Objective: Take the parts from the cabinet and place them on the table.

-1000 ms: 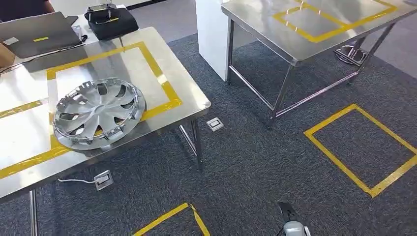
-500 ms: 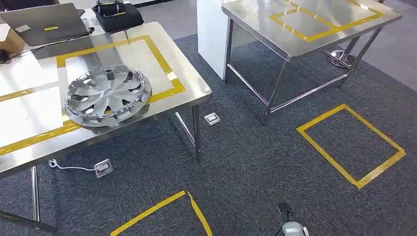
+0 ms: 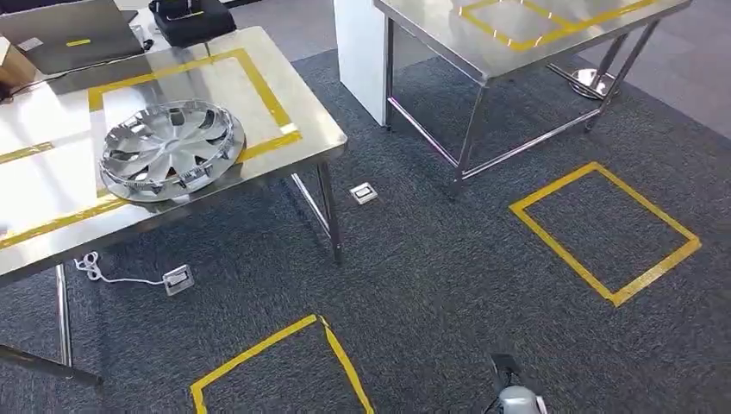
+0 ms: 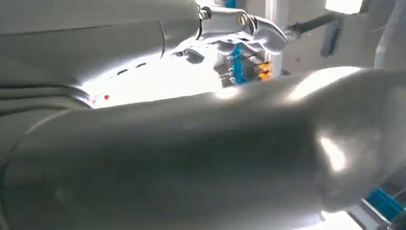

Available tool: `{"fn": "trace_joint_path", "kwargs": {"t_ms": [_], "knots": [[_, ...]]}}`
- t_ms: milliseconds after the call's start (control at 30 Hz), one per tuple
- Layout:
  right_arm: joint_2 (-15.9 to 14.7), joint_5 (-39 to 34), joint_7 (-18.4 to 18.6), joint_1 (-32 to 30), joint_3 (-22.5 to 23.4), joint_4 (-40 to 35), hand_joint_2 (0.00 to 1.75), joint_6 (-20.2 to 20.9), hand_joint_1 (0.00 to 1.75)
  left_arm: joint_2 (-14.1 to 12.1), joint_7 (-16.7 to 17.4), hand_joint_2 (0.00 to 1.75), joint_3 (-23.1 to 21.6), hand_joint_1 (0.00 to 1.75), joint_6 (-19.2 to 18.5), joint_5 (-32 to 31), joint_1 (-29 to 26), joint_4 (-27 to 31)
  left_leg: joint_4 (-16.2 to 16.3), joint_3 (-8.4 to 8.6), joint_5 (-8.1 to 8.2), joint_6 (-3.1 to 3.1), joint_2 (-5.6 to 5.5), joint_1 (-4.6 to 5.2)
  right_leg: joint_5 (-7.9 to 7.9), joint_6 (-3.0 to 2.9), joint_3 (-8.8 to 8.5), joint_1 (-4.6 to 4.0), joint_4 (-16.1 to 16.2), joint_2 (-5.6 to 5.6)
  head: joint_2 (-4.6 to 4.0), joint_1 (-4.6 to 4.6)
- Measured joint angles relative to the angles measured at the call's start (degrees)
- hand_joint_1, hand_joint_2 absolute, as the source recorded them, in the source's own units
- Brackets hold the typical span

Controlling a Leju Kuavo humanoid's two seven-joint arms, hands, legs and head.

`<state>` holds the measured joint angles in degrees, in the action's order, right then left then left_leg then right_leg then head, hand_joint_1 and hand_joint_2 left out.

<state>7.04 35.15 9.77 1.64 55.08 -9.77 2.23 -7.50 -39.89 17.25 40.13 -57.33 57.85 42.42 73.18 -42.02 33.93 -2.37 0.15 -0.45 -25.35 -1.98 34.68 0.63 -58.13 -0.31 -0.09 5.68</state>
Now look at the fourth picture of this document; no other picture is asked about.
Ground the white plastic body cover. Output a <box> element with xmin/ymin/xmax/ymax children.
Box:
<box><xmin>78</xmin><ymin>44</ymin><xmax>224</xmax><ymax>109</ymax></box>

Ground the blue part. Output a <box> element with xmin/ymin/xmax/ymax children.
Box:
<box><xmin>230</xmin><ymin>43</ymin><xmax>248</xmax><ymax>85</ymax></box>
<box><xmin>365</xmin><ymin>187</ymin><xmax>406</xmax><ymax>223</ymax></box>

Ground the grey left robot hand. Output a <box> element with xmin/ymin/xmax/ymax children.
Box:
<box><xmin>0</xmin><ymin>0</ymin><xmax>406</xmax><ymax>230</ymax></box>

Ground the dark tube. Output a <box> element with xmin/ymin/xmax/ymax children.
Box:
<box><xmin>287</xmin><ymin>12</ymin><xmax>345</xmax><ymax>36</ymax></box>

